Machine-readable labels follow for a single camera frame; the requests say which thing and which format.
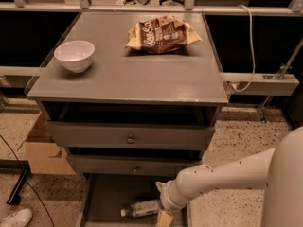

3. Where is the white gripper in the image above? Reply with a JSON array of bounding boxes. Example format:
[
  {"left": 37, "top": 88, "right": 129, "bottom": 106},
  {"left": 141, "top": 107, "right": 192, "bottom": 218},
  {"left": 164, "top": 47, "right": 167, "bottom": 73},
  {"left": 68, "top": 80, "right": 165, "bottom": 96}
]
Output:
[{"left": 155, "top": 181, "right": 189, "bottom": 227}]

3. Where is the blue plastic water bottle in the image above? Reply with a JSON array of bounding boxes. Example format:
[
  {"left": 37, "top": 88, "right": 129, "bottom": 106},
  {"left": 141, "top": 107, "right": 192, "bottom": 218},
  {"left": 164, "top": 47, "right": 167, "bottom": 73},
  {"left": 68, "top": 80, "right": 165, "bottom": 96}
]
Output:
[{"left": 120, "top": 199, "right": 161, "bottom": 218}]

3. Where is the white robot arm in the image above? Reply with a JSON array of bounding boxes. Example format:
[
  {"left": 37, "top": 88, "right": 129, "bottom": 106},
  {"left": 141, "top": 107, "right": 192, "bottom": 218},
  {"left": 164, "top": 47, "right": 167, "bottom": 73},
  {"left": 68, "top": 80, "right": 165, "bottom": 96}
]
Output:
[{"left": 156, "top": 127, "right": 303, "bottom": 227}]

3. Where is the grey bottom drawer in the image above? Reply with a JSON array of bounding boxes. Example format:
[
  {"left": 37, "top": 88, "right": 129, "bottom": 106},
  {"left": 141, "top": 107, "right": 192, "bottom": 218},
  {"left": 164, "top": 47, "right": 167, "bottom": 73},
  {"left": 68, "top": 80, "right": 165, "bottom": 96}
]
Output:
[{"left": 76, "top": 174, "right": 169, "bottom": 227}]

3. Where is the grey drawer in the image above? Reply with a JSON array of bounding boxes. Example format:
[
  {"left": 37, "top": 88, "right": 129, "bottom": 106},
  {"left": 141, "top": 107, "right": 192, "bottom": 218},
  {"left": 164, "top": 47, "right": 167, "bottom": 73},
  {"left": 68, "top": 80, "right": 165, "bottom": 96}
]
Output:
[
  {"left": 45, "top": 121, "right": 214, "bottom": 150},
  {"left": 66, "top": 154, "right": 198, "bottom": 176},
  {"left": 76, "top": 174, "right": 169, "bottom": 227}
]

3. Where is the grey middle drawer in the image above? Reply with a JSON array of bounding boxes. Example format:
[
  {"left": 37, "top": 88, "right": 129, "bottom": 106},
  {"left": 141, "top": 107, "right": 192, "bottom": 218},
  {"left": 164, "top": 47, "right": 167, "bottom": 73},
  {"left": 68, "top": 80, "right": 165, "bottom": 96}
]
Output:
[{"left": 66, "top": 154, "right": 198, "bottom": 176}]

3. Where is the grey drawer cabinet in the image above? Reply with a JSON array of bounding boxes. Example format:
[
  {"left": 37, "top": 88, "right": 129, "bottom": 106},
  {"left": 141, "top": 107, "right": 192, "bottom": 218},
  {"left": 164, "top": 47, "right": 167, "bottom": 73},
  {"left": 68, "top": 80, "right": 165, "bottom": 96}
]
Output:
[{"left": 27, "top": 12, "right": 228, "bottom": 227}]

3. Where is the grey top drawer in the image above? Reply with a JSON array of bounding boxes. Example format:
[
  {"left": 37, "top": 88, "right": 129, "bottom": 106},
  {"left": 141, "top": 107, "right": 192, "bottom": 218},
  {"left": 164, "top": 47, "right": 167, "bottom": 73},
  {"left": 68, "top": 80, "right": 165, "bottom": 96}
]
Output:
[{"left": 45, "top": 121, "right": 214, "bottom": 150}]

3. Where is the cardboard box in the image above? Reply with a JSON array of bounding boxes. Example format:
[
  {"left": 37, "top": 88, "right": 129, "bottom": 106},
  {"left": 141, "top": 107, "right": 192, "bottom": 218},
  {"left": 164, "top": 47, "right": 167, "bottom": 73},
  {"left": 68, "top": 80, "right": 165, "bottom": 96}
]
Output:
[{"left": 24, "top": 113, "right": 75, "bottom": 175}]

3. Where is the white sneaker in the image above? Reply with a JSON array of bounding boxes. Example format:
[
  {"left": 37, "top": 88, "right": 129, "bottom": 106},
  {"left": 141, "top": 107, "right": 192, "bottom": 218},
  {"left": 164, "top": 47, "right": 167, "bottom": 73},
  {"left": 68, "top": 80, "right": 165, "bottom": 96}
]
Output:
[{"left": 0, "top": 208, "right": 33, "bottom": 227}]

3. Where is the black metal floor bar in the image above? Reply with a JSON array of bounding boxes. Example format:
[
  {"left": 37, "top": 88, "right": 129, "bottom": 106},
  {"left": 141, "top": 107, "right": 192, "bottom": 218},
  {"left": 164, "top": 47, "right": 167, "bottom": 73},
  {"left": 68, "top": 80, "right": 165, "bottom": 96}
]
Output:
[{"left": 7, "top": 166, "right": 30, "bottom": 205}]

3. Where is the brown snack chip bag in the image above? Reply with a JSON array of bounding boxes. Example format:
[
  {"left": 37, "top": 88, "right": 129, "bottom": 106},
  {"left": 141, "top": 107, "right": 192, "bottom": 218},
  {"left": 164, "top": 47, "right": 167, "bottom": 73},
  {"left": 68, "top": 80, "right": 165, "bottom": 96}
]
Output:
[{"left": 126, "top": 15, "right": 202, "bottom": 54}]

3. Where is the white ceramic bowl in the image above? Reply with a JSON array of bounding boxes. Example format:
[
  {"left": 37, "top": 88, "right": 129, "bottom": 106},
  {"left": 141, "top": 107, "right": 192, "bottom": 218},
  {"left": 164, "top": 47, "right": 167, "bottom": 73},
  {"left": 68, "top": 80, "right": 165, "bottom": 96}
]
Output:
[{"left": 54, "top": 41, "right": 95, "bottom": 73}]

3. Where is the metal rail frame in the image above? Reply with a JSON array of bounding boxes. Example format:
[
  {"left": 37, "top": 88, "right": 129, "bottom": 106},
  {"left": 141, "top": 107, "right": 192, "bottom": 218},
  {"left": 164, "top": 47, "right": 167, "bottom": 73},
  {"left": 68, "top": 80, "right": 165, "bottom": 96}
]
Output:
[{"left": 1, "top": 4, "right": 301, "bottom": 127}]

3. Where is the black floor cable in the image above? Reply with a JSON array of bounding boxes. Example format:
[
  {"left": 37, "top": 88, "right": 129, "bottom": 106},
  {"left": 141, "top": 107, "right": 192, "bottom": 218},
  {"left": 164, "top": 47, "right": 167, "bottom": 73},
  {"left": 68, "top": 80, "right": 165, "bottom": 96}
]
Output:
[{"left": 0, "top": 133, "right": 56, "bottom": 227}]

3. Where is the white hanging cable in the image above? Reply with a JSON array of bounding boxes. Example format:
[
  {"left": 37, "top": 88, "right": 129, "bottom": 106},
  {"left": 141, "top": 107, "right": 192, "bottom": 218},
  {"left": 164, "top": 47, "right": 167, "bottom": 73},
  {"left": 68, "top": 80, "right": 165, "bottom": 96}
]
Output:
[{"left": 230, "top": 4, "right": 256, "bottom": 94}]

